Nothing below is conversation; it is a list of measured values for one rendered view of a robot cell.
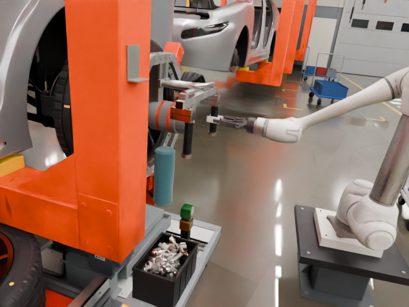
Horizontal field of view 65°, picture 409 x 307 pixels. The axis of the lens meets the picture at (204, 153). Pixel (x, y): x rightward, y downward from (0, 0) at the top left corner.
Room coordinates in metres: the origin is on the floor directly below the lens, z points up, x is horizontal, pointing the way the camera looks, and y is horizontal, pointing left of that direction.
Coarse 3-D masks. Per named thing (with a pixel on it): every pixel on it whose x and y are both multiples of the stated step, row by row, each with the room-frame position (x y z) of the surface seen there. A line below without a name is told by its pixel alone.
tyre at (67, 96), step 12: (156, 48) 1.55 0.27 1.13; (60, 72) 1.26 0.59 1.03; (60, 84) 1.23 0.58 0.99; (60, 96) 1.21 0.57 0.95; (168, 96) 1.70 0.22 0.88; (60, 108) 1.20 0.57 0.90; (60, 120) 1.20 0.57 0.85; (60, 132) 1.20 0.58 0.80; (60, 144) 1.22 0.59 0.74; (72, 144) 1.20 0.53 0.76
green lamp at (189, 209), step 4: (184, 204) 0.98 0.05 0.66; (188, 204) 0.99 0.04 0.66; (184, 208) 0.96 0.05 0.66; (188, 208) 0.96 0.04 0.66; (192, 208) 0.96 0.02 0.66; (180, 212) 0.96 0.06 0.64; (184, 212) 0.95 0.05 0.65; (188, 212) 0.95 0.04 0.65; (192, 212) 0.97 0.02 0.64; (180, 216) 0.96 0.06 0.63; (184, 216) 0.95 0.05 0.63; (188, 216) 0.95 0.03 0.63
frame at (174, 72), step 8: (152, 56) 1.33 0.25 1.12; (160, 56) 1.40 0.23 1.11; (168, 56) 1.48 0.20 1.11; (152, 64) 1.33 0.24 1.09; (176, 64) 1.56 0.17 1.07; (168, 72) 1.59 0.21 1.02; (176, 72) 1.57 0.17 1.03; (176, 96) 1.69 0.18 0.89; (168, 136) 1.62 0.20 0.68; (176, 136) 1.62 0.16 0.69; (160, 144) 1.57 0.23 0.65; (168, 144) 1.56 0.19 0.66; (152, 160) 1.46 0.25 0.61; (152, 168) 1.37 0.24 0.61
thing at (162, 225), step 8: (168, 216) 1.67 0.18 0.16; (160, 224) 1.59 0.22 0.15; (168, 224) 1.63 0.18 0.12; (152, 232) 1.51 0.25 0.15; (160, 232) 1.53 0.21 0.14; (144, 240) 1.43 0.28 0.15; (152, 240) 1.44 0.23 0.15; (136, 248) 1.36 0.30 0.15; (144, 248) 1.35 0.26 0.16; (136, 256) 1.28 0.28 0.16; (128, 264) 1.21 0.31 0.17; (120, 272) 1.20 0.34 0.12; (128, 272) 1.21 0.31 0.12
